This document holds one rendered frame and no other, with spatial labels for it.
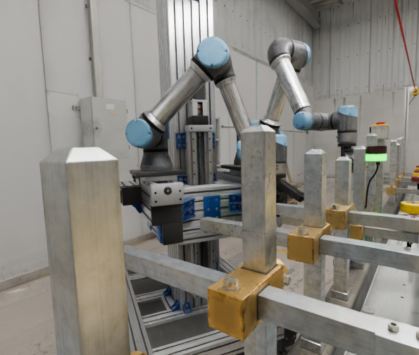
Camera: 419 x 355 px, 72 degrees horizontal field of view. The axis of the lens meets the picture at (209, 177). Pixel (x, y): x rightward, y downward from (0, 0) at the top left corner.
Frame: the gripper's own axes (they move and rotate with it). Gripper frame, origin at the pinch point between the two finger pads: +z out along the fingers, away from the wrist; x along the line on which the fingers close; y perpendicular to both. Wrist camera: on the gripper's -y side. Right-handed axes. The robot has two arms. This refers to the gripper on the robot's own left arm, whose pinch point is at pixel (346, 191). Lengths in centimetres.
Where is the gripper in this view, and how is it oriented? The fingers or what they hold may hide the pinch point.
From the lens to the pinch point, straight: 133.8
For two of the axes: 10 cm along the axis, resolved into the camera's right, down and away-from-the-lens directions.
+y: 2.9, -1.1, 9.5
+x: -9.6, 0.0, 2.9
